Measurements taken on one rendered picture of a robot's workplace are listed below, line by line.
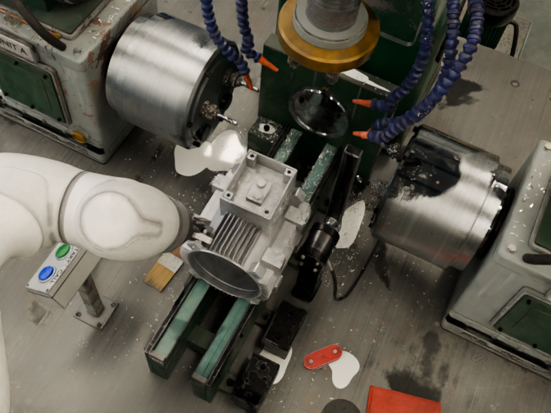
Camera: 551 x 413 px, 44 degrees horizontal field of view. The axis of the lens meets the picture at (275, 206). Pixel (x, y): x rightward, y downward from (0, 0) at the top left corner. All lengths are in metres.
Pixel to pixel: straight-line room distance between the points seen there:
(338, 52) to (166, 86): 0.38
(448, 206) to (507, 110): 0.69
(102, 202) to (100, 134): 0.78
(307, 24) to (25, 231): 0.58
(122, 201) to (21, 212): 0.14
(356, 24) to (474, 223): 0.42
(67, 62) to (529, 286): 0.98
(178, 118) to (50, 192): 0.53
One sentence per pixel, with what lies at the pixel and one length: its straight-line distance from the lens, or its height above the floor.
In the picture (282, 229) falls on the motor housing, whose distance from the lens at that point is 1.29.
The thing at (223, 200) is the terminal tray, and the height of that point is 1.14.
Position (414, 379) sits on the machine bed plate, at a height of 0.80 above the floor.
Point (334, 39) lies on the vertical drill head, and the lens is 1.18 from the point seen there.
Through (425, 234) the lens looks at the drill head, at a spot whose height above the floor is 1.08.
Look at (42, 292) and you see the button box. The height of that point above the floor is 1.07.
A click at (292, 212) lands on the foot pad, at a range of 1.29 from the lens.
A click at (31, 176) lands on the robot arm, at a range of 0.92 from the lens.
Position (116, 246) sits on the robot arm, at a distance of 0.84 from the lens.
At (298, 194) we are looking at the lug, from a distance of 1.30.
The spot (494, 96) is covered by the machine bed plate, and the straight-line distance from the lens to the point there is 1.95.
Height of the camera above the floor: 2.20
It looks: 60 degrees down
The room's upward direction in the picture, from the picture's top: 8 degrees clockwise
